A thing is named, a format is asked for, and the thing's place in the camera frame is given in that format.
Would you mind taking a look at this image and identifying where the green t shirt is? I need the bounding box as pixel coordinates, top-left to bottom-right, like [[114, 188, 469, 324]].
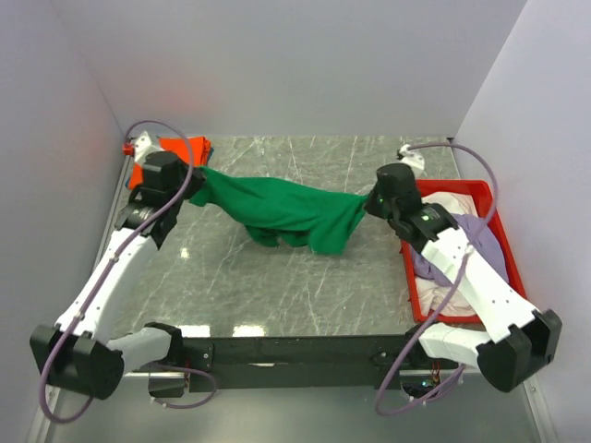
[[189, 167, 368, 255]]

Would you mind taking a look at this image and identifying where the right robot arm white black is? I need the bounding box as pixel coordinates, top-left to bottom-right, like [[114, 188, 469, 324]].
[[368, 162, 562, 392]]

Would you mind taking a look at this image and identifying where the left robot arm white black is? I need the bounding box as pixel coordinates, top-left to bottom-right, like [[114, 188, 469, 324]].
[[30, 151, 205, 400]]

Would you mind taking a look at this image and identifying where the folded orange t shirt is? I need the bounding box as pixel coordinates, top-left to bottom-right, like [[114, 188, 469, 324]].
[[126, 137, 213, 190]]

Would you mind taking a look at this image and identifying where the red plastic bin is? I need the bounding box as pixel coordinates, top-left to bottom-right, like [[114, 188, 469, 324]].
[[399, 179, 533, 324]]

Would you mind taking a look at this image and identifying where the lavender t shirt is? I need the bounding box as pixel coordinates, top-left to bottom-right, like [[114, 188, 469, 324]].
[[411, 213, 509, 287]]

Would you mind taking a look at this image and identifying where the pale pink t shirt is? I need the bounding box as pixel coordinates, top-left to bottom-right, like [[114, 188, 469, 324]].
[[415, 191, 484, 318]]

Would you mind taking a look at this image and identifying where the black base beam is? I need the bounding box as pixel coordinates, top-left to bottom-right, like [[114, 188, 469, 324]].
[[160, 334, 410, 389]]

